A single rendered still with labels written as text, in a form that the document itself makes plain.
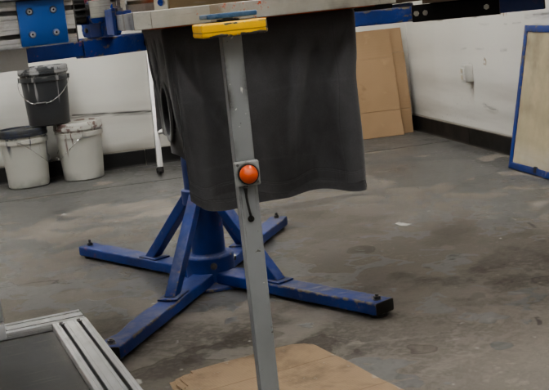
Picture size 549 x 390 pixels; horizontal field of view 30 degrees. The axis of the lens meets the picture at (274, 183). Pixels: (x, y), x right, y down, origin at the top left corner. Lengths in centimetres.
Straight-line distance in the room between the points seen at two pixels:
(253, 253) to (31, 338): 81
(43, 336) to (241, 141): 90
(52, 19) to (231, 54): 35
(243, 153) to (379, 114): 514
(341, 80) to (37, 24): 74
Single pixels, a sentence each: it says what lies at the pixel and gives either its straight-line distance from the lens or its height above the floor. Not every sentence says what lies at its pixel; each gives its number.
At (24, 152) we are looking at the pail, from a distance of 659.
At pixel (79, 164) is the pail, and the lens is 663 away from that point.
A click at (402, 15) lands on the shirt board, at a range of 343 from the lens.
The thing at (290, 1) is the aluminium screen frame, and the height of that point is 98.
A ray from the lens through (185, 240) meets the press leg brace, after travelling 355.
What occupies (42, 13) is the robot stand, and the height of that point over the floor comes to 100.
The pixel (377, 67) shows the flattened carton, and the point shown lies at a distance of 721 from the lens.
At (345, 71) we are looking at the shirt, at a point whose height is 81.
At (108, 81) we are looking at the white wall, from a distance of 695.
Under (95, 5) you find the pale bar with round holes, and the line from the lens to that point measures 302.
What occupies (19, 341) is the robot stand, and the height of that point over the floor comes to 21.
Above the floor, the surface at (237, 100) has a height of 80.
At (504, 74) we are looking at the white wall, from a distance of 593.
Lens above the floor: 98
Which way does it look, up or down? 10 degrees down
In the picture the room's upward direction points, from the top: 6 degrees counter-clockwise
